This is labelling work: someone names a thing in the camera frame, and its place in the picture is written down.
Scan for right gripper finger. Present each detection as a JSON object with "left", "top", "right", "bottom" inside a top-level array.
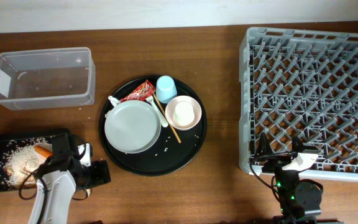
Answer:
[
  {"left": 291, "top": 136, "right": 313, "bottom": 152},
  {"left": 256, "top": 133, "right": 273, "bottom": 156}
]

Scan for orange carrot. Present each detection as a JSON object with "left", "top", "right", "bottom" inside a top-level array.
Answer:
[{"left": 34, "top": 146, "right": 53, "bottom": 158}]

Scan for rice and nuts pile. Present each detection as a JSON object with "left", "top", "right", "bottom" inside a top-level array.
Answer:
[{"left": 4, "top": 138, "right": 52, "bottom": 188}]

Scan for grey plate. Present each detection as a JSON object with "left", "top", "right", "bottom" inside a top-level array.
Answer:
[{"left": 104, "top": 100, "right": 162, "bottom": 154}]

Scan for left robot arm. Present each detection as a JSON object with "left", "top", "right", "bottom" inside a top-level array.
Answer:
[{"left": 29, "top": 134, "right": 111, "bottom": 223}]

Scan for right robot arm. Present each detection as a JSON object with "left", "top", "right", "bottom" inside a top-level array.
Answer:
[{"left": 249, "top": 133, "right": 324, "bottom": 224}]

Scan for grey dishwasher rack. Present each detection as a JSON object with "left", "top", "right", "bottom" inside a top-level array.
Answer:
[{"left": 239, "top": 27, "right": 358, "bottom": 182}]

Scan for crumpled white tissue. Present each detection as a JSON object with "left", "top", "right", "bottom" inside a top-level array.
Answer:
[{"left": 104, "top": 96, "right": 121, "bottom": 118}]

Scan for pink bowl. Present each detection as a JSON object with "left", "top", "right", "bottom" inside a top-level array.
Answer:
[{"left": 165, "top": 95, "right": 202, "bottom": 131}]

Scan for white cup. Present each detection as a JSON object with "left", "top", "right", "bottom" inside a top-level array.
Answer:
[{"left": 173, "top": 101, "right": 195, "bottom": 126}]

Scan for round black tray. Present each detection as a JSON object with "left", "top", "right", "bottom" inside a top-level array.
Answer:
[{"left": 98, "top": 79, "right": 207, "bottom": 176}]

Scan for wooden chopstick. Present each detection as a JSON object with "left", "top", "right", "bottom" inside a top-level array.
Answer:
[{"left": 152, "top": 92, "right": 182, "bottom": 144}]

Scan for white plastic fork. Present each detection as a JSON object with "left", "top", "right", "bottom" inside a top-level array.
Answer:
[{"left": 146, "top": 96, "right": 168, "bottom": 128}]

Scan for red snack wrapper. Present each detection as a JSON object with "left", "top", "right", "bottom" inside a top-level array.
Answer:
[{"left": 120, "top": 80, "right": 155, "bottom": 103}]

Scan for clear plastic bin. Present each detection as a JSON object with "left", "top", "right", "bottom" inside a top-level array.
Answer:
[{"left": 0, "top": 47, "right": 96, "bottom": 110}]

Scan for light blue cup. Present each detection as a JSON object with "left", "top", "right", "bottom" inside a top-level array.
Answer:
[{"left": 156, "top": 75, "right": 177, "bottom": 104}]

